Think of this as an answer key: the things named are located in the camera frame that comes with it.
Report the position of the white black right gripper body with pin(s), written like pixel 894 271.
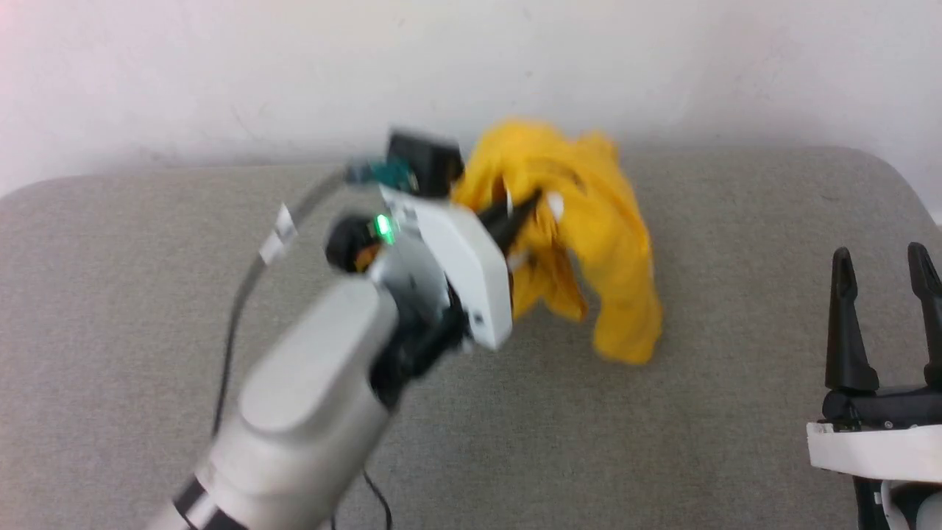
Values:
pixel 883 442

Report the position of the yellow garment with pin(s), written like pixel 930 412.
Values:
pixel 603 221

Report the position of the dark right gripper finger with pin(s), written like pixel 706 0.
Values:
pixel 846 338
pixel 933 316

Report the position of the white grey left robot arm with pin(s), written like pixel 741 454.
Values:
pixel 309 383

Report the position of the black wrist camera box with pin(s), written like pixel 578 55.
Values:
pixel 427 162

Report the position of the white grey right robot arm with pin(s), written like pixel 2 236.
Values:
pixel 912 511

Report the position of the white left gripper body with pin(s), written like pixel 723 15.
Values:
pixel 464 265

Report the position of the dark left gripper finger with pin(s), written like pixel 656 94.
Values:
pixel 508 241
pixel 511 213

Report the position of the grey fabric sofa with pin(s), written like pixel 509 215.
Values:
pixel 662 442

